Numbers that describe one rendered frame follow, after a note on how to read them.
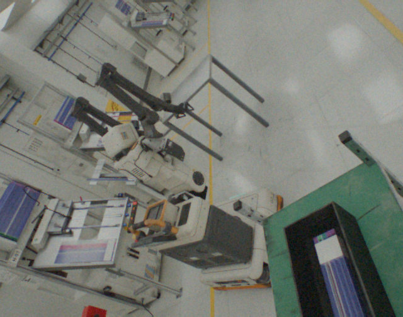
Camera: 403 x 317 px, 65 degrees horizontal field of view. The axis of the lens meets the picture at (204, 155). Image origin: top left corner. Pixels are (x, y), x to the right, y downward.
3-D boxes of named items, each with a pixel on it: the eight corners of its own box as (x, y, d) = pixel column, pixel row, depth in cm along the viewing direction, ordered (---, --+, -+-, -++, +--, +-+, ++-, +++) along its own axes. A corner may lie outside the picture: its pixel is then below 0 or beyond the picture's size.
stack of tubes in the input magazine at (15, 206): (41, 192, 301) (11, 180, 288) (17, 239, 264) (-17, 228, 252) (36, 199, 307) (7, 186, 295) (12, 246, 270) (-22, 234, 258)
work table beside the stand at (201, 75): (269, 125, 314) (209, 77, 278) (220, 161, 352) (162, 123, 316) (264, 99, 346) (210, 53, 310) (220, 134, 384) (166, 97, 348)
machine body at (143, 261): (168, 236, 359) (120, 215, 331) (162, 299, 308) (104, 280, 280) (136, 258, 393) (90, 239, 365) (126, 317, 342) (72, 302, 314)
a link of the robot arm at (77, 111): (63, 113, 213) (68, 106, 206) (75, 100, 221) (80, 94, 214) (117, 154, 228) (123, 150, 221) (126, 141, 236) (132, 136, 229)
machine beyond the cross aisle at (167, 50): (197, 31, 706) (123, -34, 620) (196, 47, 647) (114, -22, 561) (161, 72, 778) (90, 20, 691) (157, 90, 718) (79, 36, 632)
